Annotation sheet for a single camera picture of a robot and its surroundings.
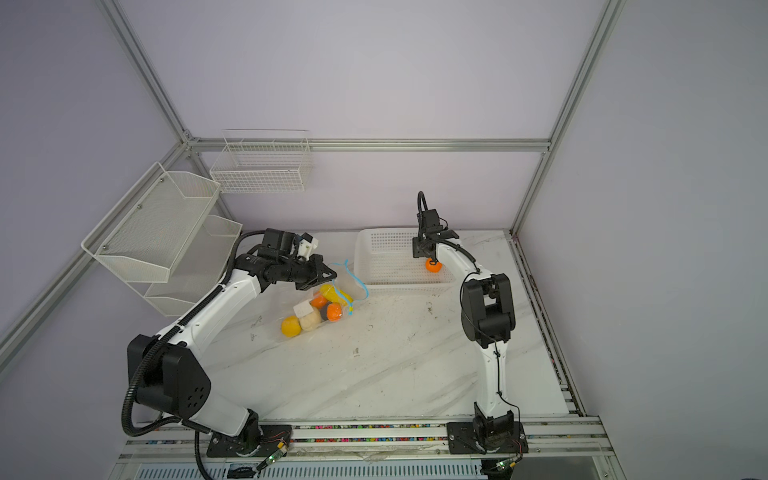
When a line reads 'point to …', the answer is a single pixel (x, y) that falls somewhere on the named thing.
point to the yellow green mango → (335, 294)
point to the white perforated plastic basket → (383, 259)
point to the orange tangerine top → (334, 311)
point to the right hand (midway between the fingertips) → (426, 244)
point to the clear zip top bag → (344, 279)
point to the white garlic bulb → (311, 321)
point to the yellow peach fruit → (290, 326)
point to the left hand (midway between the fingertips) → (335, 275)
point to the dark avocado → (323, 311)
